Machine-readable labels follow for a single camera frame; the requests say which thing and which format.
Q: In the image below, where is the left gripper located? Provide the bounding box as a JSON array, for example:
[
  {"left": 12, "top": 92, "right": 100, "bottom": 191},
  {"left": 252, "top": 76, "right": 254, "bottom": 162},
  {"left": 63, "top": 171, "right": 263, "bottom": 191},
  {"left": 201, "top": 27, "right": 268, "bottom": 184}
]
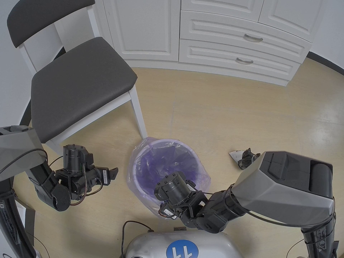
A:
[{"left": 92, "top": 167, "right": 119, "bottom": 187}]

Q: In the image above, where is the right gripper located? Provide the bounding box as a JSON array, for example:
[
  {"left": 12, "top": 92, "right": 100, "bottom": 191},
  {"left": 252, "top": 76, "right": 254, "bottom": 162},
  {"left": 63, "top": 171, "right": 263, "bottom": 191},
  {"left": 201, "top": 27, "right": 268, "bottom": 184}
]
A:
[{"left": 159, "top": 206, "right": 177, "bottom": 222}]

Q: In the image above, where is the purple plastic bag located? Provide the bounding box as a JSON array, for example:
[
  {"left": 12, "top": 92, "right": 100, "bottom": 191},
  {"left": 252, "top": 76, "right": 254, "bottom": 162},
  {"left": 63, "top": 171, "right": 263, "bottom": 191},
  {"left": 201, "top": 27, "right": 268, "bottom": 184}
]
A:
[{"left": 127, "top": 137, "right": 211, "bottom": 217}]

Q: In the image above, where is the black plastic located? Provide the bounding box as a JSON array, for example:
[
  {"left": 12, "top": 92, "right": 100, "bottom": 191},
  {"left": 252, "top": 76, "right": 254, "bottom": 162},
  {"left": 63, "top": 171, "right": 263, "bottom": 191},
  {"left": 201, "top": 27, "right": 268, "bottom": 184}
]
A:
[{"left": 238, "top": 147, "right": 261, "bottom": 170}]

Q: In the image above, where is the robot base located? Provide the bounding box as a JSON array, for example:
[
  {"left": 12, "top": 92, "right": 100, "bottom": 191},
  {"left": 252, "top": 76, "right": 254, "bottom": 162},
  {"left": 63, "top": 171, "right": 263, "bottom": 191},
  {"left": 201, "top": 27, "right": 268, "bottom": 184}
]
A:
[{"left": 126, "top": 226, "right": 242, "bottom": 258}]

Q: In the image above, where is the white trash bin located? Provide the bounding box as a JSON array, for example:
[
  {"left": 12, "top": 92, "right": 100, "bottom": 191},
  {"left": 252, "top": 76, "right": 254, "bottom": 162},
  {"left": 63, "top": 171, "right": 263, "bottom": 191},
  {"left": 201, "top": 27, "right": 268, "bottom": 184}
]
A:
[{"left": 133, "top": 139, "right": 200, "bottom": 198}]

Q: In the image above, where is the white chair grey seat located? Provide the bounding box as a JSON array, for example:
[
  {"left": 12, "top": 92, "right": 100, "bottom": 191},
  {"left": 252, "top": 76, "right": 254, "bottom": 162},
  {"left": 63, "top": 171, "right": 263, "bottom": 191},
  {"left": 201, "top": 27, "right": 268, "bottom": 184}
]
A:
[{"left": 7, "top": 0, "right": 149, "bottom": 155}]

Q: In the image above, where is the white wardrobe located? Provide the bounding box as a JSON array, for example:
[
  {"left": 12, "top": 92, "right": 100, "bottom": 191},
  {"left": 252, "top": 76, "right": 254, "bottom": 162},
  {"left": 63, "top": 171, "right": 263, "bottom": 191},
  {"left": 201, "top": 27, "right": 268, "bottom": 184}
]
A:
[{"left": 93, "top": 0, "right": 329, "bottom": 87}]

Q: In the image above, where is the black cable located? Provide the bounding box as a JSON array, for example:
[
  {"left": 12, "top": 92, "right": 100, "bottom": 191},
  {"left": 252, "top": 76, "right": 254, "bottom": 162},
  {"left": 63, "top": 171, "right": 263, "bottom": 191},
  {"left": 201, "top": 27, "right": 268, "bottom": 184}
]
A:
[{"left": 121, "top": 221, "right": 154, "bottom": 258}]

